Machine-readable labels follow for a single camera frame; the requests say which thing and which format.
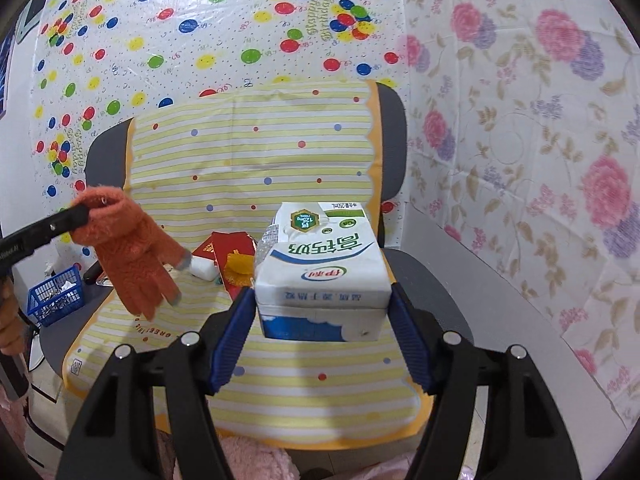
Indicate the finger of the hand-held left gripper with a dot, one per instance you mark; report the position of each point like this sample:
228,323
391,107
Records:
45,230

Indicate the yellow striped chair cover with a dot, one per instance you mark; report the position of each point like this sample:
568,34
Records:
250,160

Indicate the white milk carton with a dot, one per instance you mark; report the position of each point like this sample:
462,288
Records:
320,260

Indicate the blue plastic basket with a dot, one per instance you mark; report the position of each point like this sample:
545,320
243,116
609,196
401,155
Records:
70,285

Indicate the grey office chair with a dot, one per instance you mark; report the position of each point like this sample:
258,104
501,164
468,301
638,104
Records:
475,300

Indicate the yellow tassel ornament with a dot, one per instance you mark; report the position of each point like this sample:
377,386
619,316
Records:
237,266

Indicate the floral wall cloth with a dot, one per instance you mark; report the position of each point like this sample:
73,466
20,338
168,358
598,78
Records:
525,110

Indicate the bright red envelope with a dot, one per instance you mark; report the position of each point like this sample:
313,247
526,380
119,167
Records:
235,245

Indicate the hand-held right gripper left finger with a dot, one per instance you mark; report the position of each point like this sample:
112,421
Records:
235,340

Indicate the person's left hand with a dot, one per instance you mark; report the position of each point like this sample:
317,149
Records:
7,325

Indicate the polka dot wall cloth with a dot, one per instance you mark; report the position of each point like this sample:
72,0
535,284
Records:
200,35

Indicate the orange knit glove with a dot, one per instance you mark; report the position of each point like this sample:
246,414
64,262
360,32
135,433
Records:
130,255

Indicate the small white box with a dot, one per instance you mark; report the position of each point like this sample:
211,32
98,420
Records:
202,269

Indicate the dark red booklet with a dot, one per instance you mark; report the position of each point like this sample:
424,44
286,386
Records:
203,250

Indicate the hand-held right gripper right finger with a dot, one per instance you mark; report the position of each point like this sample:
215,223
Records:
407,340

